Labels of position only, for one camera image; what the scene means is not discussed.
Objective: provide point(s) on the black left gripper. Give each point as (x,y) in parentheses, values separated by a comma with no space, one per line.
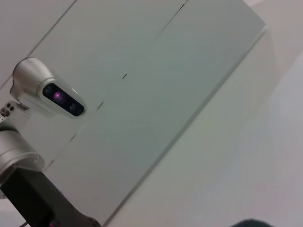
(35,201)

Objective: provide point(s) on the dark blue insulated lunch bag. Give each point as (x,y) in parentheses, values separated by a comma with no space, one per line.
(253,223)

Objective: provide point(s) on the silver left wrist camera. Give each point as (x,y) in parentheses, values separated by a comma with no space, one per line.
(45,85)

